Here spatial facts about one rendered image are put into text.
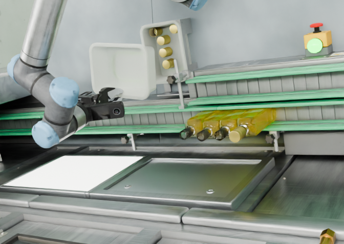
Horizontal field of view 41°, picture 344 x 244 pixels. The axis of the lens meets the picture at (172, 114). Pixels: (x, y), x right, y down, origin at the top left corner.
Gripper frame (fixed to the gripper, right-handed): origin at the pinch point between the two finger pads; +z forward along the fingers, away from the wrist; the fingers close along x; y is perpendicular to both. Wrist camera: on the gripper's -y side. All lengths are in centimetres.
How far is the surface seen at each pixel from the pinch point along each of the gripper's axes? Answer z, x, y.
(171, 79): 9.8, -1.9, -13.1
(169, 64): 29.5, -0.9, -1.0
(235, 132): -6.6, 7.1, -41.3
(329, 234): -33, 15, -72
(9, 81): 15, 3, 72
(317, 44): 26, -9, -56
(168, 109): 13.0, 10.3, -8.2
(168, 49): 31.8, -6.0, 0.0
